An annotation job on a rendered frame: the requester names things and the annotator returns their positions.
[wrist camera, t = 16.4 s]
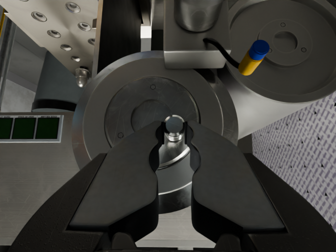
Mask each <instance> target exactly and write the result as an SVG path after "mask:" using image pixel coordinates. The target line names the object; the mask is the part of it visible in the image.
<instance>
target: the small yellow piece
mask: <svg viewBox="0 0 336 252"><path fill-rule="evenodd" d="M203 42H204V43H210V44H212V45H214V46H215V47H216V48H217V49H218V50H219V51H220V52H221V54H222V55H223V56H224V58H225V59H226V60H227V61H228V62H229V63H230V64H231V65H232V66H234V67H235V68H237V69H238V70H239V72H240V73H241V74H242V75H245V76H248V75H251V74H252V73H253V72H254V70H255V69H256V68H257V66H258V65H259V64H260V63H261V61H262V60H263V59H264V57H265V55H266V54H267V53H268V51H269V49H270V46H269V44H268V43H267V42H266V41H264V40H256V41H255V42H254V43H253V44H252V46H251V47H250V49H249V50H248V51H247V53H246V54H245V56H244V58H243V59H242V61H241V62H240V63H239V62H237V61H236V60H234V59H233V58H232V57H231V56H230V55H229V54H228V52H227V51H226V50H225V49H224V47H223V46H222V45H221V44H220V43H219V42H218V41H216V40H215V39H213V38H209V37H208V38H204V39H203Z"/></svg>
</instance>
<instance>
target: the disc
mask: <svg viewBox="0 0 336 252"><path fill-rule="evenodd" d="M145 58H164V51H163V50H150V51H142V52H137V53H133V54H130V55H127V56H125V57H122V58H120V59H118V60H116V61H114V62H113V63H111V64H109V65H108V66H107V67H105V68H104V69H103V70H101V71H100V72H99V73H98V74H97V75H96V76H95V77H94V78H93V79H92V80H91V82H90V83H89V84H88V85H87V87H86V88H85V90H84V91H83V93H82V95H81V97H80V99H79V101H78V103H77V105H76V108H75V111H74V115H73V120H72V127H71V141H72V148H73V153H74V157H75V160H76V163H77V165H78V167H79V169H80V170H81V169H82V168H83V167H85V166H86V165H87V164H88V163H89V162H90V161H91V159H90V157H89V155H88V153H87V150H86V147H85V143H84V138H83V118H84V113H85V109H86V106H87V103H88V101H89V98H90V96H91V94H92V93H93V91H94V90H95V88H96V87H97V85H98V84H99V83H100V82H101V81H102V80H103V79H104V78H105V77H106V76H107V75H108V74H109V73H111V72H112V71H113V70H115V69H117V68H118V67H120V66H122V65H124V64H126V63H129V62H132V61H135V60H139V59H145ZM193 69H194V70H195V71H197V72H198V73H199V74H200V75H202V76H203V77H204V78H205V79H206V81H207V82H208V83H209V84H210V86H211V87H212V88H213V90H214V92H215V94H216V96H217V98H218V100H219V103H220V106H221V110H222V115H223V134H222V136H223V137H225V138H226V139H228V140H229V141H231V142H232V143H233V144H235V145H236V146H237V145H238V137H239V125H238V117H237V112H236V108H235V105H234V103H233V100H232V98H231V96H230V94H229V92H228V90H227V89H226V87H225V85H224V84H223V83H222V81H221V80H220V79H219V78H218V77H217V76H216V75H215V74H214V73H213V72H212V71H211V70H210V69H209V68H193ZM189 152H190V149H189V150H188V152H187V153H186V154H185V155H184V156H183V157H182V158H181V159H183V158H184V157H185V156H186V155H187V154H188V153H189ZM181 159H179V160H178V161H176V162H175V163H177V162H179V161H180V160H181ZM175 163H173V164H175ZM173 164H171V165H173ZM171 165H168V166H165V167H160V168H158V169H163V168H166V167H169V166H171ZM191 195H192V183H191V184H189V185H187V186H185V187H183V188H181V189H179V190H176V191H173V192H170V193H165V194H159V195H158V199H159V211H158V214H167V213H172V212H176V211H179V210H182V209H185V208H187V207H189V206H191Z"/></svg>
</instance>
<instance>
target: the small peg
mask: <svg viewBox="0 0 336 252"><path fill-rule="evenodd" d="M184 131H185V121H184V120H183V118H181V117H180V116H178V115H170V116H169V117H167V118H166V119H165V121H164V132H165V136H166V137H167V139H168V140H170V141H172V142H177V141H179V140H180V139H181V138H182V137H183V135H184Z"/></svg>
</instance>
